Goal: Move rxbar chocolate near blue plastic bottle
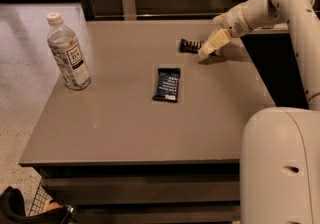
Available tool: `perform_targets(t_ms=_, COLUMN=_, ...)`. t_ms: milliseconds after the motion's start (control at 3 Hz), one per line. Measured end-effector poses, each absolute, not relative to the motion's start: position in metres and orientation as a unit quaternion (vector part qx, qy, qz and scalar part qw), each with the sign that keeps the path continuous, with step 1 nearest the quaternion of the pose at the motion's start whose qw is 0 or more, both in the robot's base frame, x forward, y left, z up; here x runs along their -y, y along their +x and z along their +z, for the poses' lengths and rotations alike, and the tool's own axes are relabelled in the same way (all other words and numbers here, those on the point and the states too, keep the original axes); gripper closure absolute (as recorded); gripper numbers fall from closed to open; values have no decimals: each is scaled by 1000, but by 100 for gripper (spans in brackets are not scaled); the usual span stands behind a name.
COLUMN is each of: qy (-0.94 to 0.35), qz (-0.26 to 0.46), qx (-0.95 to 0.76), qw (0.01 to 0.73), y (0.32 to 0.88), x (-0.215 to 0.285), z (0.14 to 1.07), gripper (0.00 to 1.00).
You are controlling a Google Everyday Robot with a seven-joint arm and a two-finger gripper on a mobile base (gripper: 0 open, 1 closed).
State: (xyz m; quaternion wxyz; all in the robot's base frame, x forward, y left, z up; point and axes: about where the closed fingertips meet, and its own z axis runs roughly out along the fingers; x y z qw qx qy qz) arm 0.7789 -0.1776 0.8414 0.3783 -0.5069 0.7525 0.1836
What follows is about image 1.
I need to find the black rxbar chocolate bar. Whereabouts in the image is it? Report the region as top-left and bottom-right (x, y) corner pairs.
(179, 39), (204, 55)

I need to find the black chair with wire basket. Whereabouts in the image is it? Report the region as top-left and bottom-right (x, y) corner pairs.
(0, 180), (74, 224)

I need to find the blue rxbar snack bar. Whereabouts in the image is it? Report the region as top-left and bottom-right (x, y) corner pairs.
(152, 68), (181, 103)

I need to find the left metal wall bracket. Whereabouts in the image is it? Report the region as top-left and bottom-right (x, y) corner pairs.
(122, 0), (137, 21)

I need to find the clear plastic water bottle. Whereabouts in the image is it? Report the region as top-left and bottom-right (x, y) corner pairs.
(47, 12), (91, 90)

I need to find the grey drawer cabinet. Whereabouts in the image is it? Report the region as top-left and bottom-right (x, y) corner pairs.
(20, 21), (273, 223)

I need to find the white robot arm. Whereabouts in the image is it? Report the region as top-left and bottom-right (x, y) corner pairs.
(199, 0), (320, 224)

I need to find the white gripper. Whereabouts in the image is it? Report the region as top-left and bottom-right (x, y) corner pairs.
(198, 10), (247, 57)

